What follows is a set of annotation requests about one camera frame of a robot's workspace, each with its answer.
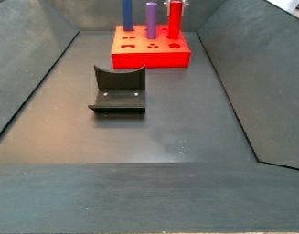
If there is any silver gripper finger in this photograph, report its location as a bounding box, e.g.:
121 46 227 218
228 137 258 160
182 0 190 8
164 0 171 16

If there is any red star-shaped peg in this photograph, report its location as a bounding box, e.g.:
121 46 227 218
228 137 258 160
167 0 183 39

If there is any black curved fixture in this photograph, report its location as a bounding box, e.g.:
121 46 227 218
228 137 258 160
88 67 145 112

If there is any purple cylinder peg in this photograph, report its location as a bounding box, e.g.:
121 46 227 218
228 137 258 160
145 2 157 39

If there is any blue square peg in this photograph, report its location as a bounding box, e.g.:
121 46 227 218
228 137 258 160
121 0 133 31

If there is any red shape-sorter block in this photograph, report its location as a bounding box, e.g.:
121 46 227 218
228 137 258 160
111 25 191 69

